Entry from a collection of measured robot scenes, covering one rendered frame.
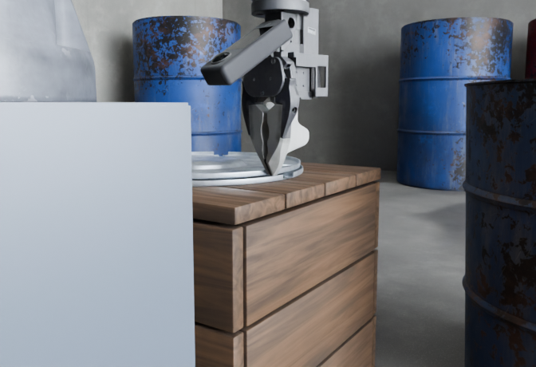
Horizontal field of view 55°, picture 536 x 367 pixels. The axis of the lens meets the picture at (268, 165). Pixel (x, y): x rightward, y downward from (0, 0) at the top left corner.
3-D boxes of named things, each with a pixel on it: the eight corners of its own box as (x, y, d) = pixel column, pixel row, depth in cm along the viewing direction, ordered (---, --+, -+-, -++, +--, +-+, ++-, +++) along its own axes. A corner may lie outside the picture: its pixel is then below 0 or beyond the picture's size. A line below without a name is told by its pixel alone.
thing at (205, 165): (303, 156, 90) (303, 151, 89) (296, 181, 61) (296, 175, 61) (141, 155, 92) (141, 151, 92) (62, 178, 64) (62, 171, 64)
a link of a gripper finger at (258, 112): (298, 171, 68) (298, 101, 67) (265, 176, 64) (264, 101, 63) (281, 170, 71) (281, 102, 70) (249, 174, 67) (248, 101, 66)
